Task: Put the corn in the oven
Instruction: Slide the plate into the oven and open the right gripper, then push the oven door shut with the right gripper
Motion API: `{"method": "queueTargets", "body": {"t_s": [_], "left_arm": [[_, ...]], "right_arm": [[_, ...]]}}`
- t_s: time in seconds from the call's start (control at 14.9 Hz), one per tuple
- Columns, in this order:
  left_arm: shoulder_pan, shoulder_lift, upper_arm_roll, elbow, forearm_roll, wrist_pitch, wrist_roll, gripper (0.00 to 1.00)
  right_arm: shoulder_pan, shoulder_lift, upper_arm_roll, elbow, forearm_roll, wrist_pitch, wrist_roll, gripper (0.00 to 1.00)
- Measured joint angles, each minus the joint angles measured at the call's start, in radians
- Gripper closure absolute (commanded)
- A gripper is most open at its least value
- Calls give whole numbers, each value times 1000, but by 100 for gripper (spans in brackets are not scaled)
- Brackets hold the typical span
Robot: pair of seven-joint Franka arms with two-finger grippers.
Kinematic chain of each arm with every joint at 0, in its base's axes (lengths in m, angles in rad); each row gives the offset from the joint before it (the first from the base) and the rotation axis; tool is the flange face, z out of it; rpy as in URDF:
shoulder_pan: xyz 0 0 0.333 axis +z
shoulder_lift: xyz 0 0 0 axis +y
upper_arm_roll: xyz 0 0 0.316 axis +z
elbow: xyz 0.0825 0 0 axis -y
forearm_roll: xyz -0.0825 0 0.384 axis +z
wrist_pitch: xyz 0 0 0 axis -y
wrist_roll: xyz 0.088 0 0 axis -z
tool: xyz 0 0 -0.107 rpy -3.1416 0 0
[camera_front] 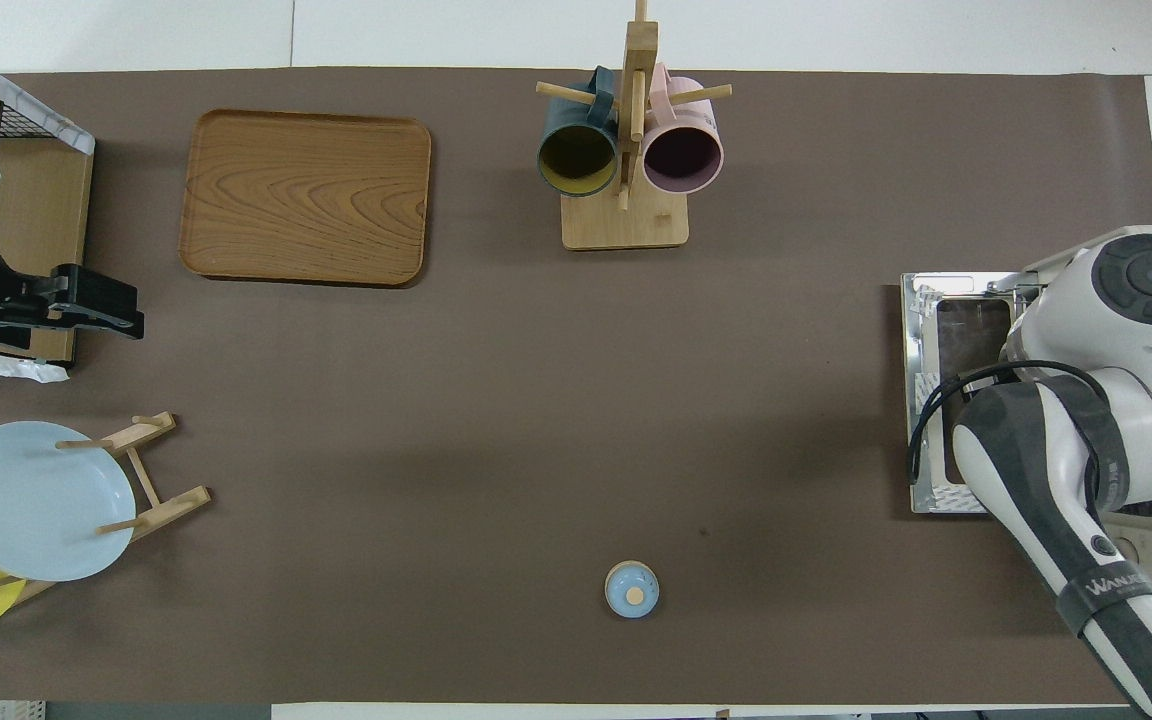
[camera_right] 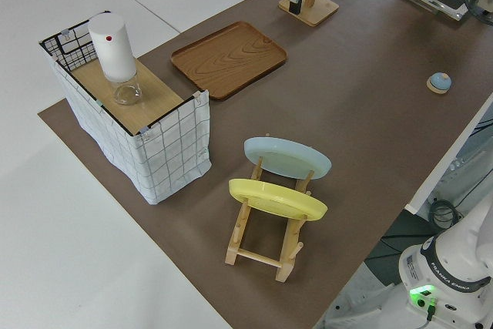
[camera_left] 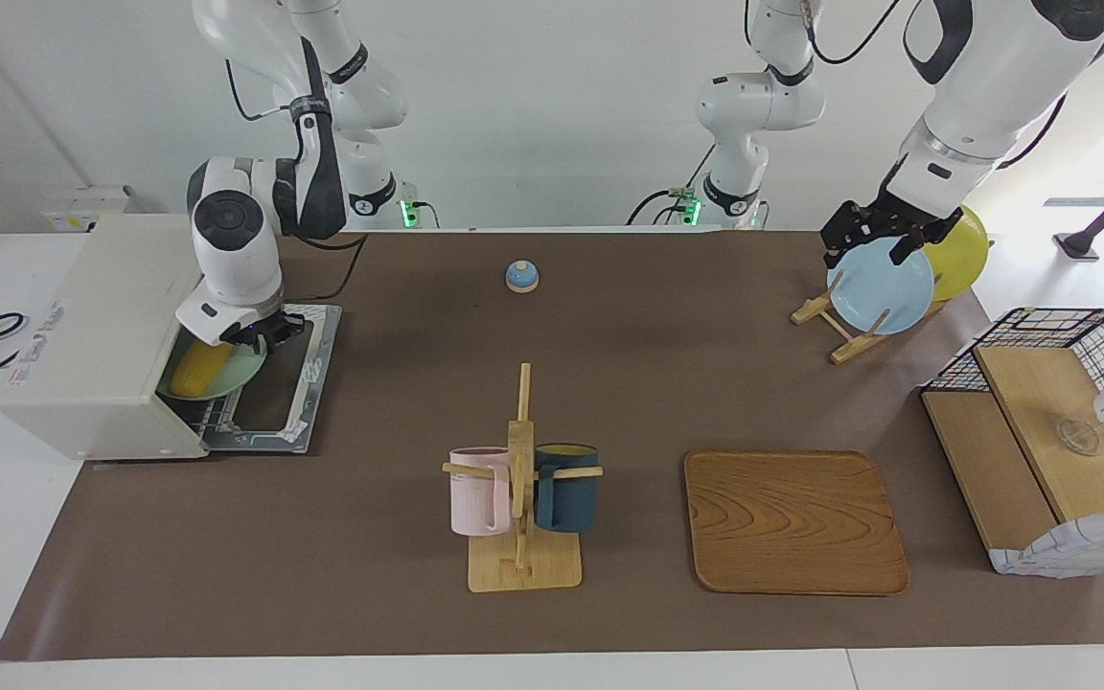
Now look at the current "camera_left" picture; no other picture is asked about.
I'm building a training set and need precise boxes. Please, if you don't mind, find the wooden plate rack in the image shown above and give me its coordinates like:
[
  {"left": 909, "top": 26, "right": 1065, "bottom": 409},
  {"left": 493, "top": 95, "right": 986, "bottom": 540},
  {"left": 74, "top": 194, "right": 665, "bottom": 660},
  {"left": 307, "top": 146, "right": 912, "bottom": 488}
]
[{"left": 792, "top": 240, "right": 996, "bottom": 366}]

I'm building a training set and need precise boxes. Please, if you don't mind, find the pale green plate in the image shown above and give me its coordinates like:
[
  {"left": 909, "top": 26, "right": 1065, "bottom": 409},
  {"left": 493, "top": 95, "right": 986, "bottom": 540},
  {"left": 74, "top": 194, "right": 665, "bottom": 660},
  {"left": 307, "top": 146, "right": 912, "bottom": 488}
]
[{"left": 157, "top": 340, "right": 271, "bottom": 403}]

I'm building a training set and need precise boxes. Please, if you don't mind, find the light blue plate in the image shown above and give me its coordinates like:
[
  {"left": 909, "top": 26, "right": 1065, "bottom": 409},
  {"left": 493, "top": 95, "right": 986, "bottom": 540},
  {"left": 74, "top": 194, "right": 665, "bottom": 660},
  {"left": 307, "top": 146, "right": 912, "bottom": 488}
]
[{"left": 826, "top": 236, "right": 936, "bottom": 336}]

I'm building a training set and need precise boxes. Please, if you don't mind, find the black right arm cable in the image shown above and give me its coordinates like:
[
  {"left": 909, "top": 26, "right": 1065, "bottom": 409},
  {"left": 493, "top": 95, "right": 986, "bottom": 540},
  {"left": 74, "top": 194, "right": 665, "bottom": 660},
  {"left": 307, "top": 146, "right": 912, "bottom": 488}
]
[{"left": 224, "top": 57, "right": 371, "bottom": 304}]

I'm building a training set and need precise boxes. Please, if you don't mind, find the white checked fabric liner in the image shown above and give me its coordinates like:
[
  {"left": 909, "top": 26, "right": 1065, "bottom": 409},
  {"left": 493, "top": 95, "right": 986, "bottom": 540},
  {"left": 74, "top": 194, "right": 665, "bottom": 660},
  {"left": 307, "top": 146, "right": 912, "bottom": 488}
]
[{"left": 988, "top": 505, "right": 1104, "bottom": 579}]

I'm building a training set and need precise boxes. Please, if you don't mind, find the brown table mat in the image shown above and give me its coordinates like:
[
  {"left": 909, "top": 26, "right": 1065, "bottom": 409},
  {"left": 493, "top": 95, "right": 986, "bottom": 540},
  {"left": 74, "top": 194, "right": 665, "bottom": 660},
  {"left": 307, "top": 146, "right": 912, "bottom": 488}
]
[{"left": 0, "top": 230, "right": 1104, "bottom": 662}]

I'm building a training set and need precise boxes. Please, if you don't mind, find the yellow plate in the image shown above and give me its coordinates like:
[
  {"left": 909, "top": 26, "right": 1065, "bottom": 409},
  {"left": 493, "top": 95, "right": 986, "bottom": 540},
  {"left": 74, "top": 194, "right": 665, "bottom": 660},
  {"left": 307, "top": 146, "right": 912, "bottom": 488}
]
[{"left": 921, "top": 204, "right": 990, "bottom": 302}]

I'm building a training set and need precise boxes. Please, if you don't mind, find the glass oven door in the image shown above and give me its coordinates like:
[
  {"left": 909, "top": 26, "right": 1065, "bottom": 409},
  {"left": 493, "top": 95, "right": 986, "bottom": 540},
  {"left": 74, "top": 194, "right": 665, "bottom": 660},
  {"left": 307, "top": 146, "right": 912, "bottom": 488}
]
[{"left": 202, "top": 304, "right": 343, "bottom": 454}]

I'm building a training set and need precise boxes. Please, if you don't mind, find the pink mug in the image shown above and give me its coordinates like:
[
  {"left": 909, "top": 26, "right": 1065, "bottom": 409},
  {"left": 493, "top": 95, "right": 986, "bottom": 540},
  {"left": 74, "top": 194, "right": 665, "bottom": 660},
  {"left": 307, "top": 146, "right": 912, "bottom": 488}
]
[{"left": 448, "top": 447, "right": 513, "bottom": 536}]

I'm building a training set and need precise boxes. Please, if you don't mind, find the dark blue mug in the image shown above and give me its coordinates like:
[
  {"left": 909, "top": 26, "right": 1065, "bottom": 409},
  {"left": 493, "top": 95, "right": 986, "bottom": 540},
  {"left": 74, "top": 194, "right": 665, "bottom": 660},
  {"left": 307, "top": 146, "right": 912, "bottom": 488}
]
[{"left": 533, "top": 443, "right": 601, "bottom": 534}]

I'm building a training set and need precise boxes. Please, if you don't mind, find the oven wire rack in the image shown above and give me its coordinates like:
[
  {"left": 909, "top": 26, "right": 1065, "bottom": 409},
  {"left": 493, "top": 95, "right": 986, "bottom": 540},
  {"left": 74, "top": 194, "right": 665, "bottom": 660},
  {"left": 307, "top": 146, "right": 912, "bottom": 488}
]
[{"left": 167, "top": 391, "right": 235, "bottom": 434}]

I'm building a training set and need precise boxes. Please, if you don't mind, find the wooden mug rack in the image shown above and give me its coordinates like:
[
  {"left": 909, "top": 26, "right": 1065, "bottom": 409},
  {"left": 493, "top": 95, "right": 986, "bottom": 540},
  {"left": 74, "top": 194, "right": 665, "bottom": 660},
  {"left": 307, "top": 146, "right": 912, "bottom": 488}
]
[{"left": 442, "top": 362, "right": 604, "bottom": 593}]

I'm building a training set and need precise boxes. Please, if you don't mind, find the yellow corn cob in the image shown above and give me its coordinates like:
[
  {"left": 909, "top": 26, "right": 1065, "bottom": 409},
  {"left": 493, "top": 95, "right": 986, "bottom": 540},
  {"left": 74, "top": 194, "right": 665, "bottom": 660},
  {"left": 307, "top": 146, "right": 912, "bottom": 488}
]
[{"left": 169, "top": 340, "right": 238, "bottom": 400}]

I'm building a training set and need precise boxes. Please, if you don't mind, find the wooden serving tray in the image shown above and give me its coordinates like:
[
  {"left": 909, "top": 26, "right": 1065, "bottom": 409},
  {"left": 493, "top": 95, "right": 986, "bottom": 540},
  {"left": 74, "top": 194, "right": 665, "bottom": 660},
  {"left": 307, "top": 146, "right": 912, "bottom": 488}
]
[{"left": 683, "top": 449, "right": 910, "bottom": 597}]

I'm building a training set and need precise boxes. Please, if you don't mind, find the white toaster oven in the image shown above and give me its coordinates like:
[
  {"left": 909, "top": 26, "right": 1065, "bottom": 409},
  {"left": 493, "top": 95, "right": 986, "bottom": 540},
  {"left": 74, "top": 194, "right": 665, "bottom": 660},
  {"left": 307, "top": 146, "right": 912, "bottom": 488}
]
[{"left": 0, "top": 213, "right": 261, "bottom": 462}]

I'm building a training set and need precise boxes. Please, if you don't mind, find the black wire basket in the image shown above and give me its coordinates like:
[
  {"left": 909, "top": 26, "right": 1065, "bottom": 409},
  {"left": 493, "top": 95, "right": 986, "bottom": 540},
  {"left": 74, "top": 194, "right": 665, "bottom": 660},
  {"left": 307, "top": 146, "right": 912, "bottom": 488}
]
[{"left": 921, "top": 307, "right": 1104, "bottom": 579}]

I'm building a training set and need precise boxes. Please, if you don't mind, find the white wall box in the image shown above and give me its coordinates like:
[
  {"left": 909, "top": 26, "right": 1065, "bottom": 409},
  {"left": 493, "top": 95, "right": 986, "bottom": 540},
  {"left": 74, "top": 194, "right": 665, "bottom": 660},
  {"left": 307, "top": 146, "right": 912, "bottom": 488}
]
[{"left": 39, "top": 185, "right": 143, "bottom": 234}]

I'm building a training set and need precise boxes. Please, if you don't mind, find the clear glass item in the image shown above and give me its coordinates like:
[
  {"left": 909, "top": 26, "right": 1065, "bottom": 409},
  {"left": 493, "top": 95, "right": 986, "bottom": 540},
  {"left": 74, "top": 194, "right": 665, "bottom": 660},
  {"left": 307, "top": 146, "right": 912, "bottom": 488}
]
[{"left": 1055, "top": 417, "right": 1102, "bottom": 457}]

